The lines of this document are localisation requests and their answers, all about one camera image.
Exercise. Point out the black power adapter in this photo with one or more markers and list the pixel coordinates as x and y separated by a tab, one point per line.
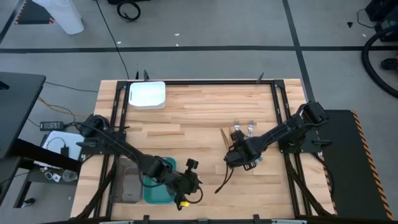
51	125

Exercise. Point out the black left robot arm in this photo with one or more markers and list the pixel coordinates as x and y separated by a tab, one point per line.
124	149

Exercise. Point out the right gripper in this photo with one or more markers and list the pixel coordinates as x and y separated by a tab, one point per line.
241	152

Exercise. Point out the clear plastic cup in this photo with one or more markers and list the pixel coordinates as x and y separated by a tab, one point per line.
69	175

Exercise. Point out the orange-striped black floor mat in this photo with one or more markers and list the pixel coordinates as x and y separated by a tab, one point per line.
31	15

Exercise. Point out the yellow-striped black floor mat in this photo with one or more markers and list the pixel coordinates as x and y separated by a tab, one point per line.
351	161

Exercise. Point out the black desk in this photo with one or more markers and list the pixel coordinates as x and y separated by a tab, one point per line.
18	109

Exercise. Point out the black shoe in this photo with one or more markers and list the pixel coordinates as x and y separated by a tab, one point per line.
389	63

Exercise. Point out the black support beam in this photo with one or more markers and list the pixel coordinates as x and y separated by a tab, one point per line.
46	155

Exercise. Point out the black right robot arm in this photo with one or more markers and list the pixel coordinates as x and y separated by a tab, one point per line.
289	126

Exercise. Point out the grey translucent plastic bin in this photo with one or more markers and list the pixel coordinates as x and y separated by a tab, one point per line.
124	186

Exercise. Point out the black equipment case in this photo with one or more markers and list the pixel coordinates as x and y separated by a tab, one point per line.
385	18

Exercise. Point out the teal plastic bin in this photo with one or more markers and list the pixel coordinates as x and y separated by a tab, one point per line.
157	194

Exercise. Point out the white paper sheet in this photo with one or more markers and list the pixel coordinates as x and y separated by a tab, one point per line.
74	143

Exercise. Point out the white bagged trash bin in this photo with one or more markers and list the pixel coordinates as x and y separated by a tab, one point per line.
62	15

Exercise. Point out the black aluminium table frame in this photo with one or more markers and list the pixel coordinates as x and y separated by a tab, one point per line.
217	82

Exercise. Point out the small black charger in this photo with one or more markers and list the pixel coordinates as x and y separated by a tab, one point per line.
64	151

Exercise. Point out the white plastic bin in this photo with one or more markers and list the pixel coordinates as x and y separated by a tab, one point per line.
147	95

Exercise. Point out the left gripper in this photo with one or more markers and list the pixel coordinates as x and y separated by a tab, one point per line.
185	185

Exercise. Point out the black caster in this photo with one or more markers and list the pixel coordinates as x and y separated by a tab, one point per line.
28	203

